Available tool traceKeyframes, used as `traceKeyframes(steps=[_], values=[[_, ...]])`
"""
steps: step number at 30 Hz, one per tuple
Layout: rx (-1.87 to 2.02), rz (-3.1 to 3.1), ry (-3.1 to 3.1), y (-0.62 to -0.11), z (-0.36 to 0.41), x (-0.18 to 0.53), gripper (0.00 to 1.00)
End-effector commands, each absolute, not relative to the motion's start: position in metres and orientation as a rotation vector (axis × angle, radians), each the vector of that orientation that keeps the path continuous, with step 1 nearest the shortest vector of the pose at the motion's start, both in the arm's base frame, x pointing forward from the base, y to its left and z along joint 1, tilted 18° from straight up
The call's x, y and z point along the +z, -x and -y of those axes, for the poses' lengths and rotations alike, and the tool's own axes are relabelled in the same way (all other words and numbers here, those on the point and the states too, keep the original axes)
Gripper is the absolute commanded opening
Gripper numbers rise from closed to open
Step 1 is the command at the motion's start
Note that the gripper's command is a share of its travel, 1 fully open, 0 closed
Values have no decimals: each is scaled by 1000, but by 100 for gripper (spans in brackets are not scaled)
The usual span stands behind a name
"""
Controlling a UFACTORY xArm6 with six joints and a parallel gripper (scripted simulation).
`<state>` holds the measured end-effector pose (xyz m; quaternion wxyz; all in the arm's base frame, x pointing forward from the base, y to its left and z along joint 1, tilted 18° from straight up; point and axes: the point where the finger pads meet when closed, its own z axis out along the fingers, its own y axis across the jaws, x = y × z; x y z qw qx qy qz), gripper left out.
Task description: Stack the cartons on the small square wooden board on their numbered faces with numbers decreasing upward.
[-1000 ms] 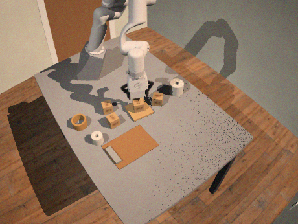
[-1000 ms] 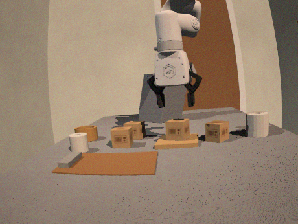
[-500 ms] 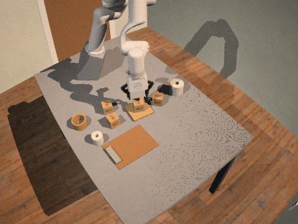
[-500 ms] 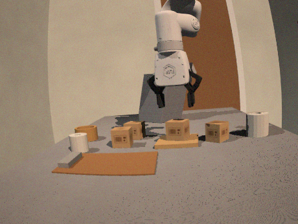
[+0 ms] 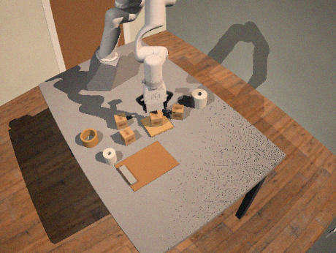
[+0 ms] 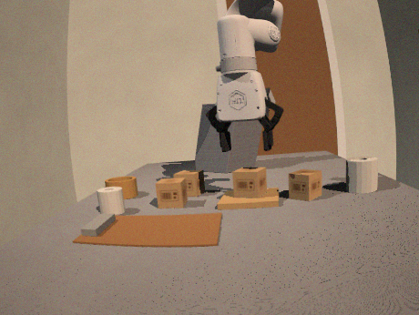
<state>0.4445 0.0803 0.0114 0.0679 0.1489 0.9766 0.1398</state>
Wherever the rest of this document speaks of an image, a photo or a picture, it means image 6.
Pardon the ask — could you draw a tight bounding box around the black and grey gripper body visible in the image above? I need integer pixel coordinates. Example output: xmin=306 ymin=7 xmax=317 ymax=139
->
xmin=217 ymin=70 xmax=269 ymax=122

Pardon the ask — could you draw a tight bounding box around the tan cardboard carton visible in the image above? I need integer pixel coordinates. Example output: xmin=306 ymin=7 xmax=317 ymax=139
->
xmin=232 ymin=168 xmax=267 ymax=198
xmin=156 ymin=178 xmax=188 ymax=208
xmin=289 ymin=169 xmax=322 ymax=201

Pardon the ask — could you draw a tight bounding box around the white cylinder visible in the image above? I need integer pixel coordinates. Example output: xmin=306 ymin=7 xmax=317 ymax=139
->
xmin=97 ymin=187 xmax=126 ymax=215

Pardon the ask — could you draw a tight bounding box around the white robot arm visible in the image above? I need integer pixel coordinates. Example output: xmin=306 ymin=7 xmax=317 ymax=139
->
xmin=216 ymin=0 xmax=283 ymax=73

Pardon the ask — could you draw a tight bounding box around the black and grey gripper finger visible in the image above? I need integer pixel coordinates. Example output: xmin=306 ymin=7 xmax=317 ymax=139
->
xmin=206 ymin=105 xmax=231 ymax=152
xmin=259 ymin=98 xmax=283 ymax=151

